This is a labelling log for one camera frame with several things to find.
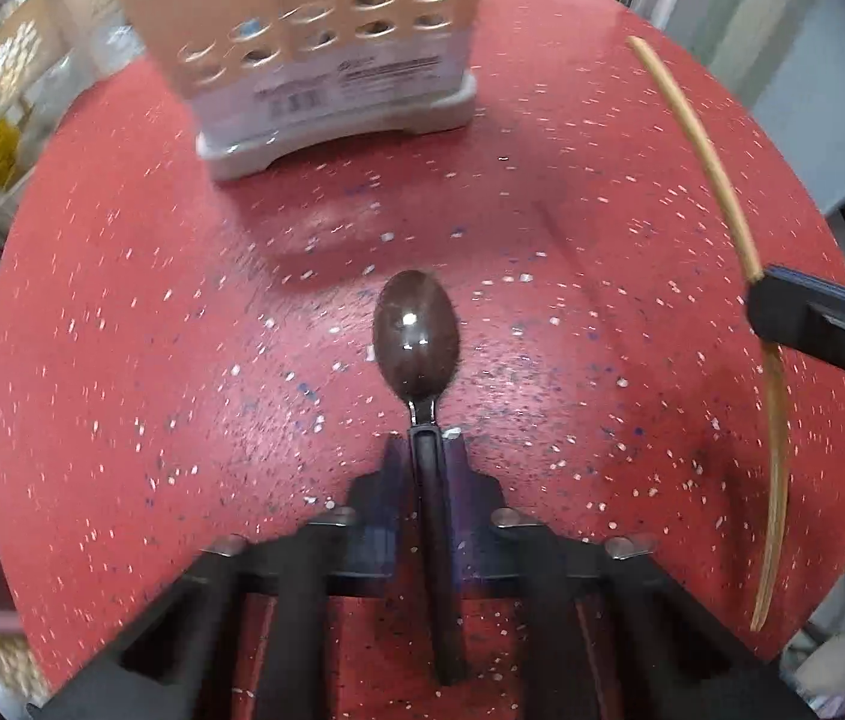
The dark brown spoon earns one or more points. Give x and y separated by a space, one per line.
415 337

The wooden chopstick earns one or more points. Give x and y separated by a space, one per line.
707 150

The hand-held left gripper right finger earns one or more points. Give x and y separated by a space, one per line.
479 525

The beige cloth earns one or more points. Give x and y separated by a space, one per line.
842 667

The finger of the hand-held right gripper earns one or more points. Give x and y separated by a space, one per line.
805 315

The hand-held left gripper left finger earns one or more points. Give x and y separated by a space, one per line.
400 510

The cluttered shelf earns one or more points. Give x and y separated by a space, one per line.
32 52

